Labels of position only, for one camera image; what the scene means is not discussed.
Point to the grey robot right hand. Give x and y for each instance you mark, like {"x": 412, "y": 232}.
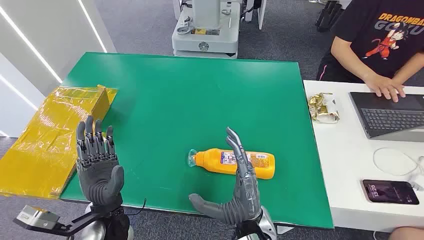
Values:
{"x": 245, "y": 198}

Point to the person's right hand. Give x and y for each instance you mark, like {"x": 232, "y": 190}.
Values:
{"x": 386, "y": 86}

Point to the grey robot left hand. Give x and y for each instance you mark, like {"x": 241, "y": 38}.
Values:
{"x": 99, "y": 179}

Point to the orange detergent bottle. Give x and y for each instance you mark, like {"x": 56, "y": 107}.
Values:
{"x": 212, "y": 160}

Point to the person's left forearm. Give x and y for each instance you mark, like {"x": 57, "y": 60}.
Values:
{"x": 410, "y": 68}

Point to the person's right forearm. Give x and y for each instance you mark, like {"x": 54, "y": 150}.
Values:
{"x": 349, "y": 59}

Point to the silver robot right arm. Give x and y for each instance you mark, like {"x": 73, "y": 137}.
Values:
{"x": 268, "y": 228}

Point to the white robot base machine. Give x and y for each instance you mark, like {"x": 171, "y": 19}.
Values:
{"x": 205, "y": 39}

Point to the grey laptop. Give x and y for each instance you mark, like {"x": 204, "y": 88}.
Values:
{"x": 387, "y": 119}

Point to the person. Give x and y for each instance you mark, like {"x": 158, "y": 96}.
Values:
{"x": 371, "y": 30}

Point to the yellow taped cardboard box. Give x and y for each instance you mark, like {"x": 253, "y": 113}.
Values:
{"x": 49, "y": 142}

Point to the gold foil wrapper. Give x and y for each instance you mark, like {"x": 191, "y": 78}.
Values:
{"x": 322, "y": 107}

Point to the white desk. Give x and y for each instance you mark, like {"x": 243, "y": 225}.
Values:
{"x": 341, "y": 159}

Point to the black chair base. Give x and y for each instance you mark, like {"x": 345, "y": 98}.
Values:
{"x": 326, "y": 20}

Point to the black smartphone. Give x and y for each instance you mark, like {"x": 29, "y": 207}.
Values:
{"x": 391, "y": 192}

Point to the green table mat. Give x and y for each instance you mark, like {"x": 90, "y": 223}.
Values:
{"x": 185, "y": 99}

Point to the white furniture panel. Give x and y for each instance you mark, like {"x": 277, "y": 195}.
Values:
{"x": 261, "y": 13}

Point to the person's knee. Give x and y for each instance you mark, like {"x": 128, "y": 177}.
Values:
{"x": 407, "y": 234}

